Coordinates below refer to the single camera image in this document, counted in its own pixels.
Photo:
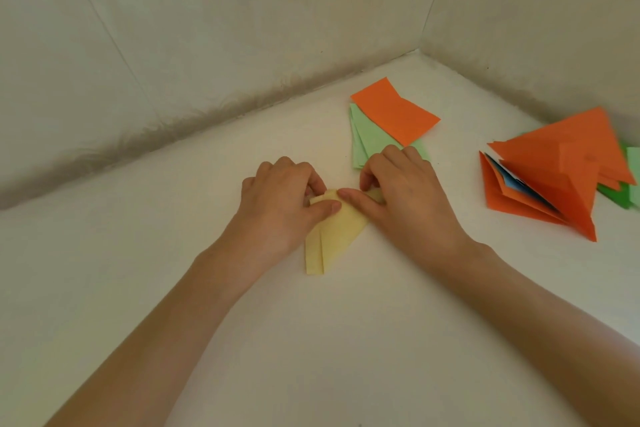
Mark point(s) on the person's right hand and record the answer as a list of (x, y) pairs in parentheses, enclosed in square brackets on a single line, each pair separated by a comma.
[(415, 206)]

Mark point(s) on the person's left hand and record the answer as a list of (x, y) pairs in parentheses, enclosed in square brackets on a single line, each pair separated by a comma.
[(272, 216)]

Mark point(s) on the person's right thumb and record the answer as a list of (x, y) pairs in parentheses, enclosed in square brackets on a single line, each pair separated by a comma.
[(360, 204)]

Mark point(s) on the person's left thumb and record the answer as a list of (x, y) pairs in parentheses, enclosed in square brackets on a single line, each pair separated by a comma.
[(324, 211)]

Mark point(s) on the yellow paper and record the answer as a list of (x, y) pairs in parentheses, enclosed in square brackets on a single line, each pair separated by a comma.
[(335, 236)]

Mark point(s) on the person's right forearm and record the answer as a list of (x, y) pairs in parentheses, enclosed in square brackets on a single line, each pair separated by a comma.
[(545, 331)]

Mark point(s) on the person's left forearm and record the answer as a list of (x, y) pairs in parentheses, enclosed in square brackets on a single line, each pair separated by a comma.
[(165, 341)]

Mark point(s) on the light green paper sheets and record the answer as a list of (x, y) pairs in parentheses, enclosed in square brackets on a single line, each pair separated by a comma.
[(367, 139)]

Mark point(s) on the orange paper sheet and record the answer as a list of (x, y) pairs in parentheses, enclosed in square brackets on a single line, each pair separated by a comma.
[(395, 111)]

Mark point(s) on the blue folded paper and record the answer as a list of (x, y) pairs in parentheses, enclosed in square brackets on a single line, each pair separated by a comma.
[(522, 185)]

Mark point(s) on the orange folded paper with pocket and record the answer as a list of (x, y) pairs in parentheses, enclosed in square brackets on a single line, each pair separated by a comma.
[(555, 191)]

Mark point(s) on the large orange folded paper triangle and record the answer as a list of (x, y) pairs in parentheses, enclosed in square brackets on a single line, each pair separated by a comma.
[(585, 141)]

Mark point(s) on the dark green folded paper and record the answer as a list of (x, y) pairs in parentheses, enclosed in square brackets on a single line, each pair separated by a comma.
[(616, 195)]

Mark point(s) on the light green folded paper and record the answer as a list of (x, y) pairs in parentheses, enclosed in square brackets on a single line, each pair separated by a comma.
[(634, 171)]

